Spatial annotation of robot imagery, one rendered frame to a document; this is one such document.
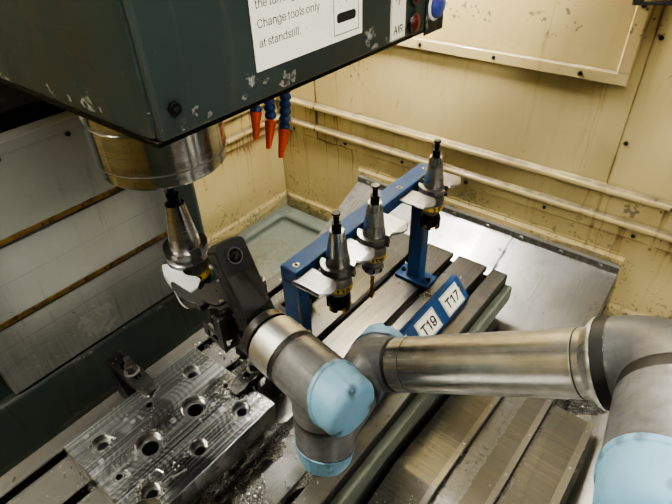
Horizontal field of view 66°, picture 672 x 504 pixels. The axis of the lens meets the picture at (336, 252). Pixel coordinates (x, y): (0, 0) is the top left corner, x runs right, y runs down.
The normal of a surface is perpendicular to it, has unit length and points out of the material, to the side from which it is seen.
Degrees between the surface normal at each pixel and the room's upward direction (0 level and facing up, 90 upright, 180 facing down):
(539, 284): 24
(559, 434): 8
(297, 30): 90
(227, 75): 90
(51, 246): 89
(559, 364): 57
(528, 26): 90
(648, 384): 47
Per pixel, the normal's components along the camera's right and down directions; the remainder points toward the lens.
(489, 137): -0.62, 0.49
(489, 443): 0.06, -0.85
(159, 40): 0.78, 0.36
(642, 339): -0.69, -0.71
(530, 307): -0.28, -0.52
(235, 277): 0.60, -0.07
